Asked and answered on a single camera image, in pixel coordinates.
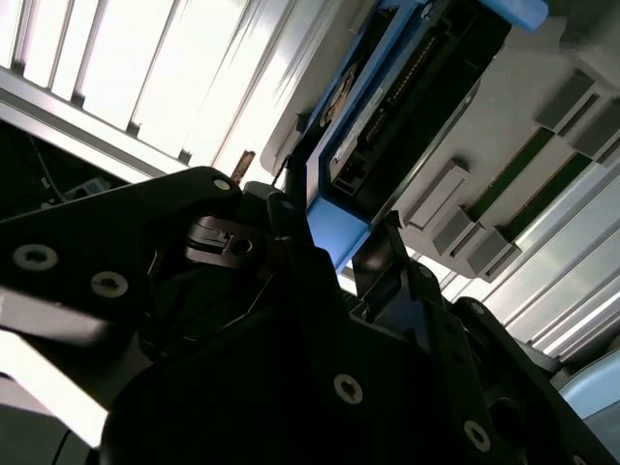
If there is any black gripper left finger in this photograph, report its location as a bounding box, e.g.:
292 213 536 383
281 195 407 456
0 154 377 413

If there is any hard disk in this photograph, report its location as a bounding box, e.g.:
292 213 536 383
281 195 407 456
294 0 552 273

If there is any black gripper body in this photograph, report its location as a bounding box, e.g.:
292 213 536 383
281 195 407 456
99 212 485 465

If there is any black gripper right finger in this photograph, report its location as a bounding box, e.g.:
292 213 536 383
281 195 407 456
352 213 620 465

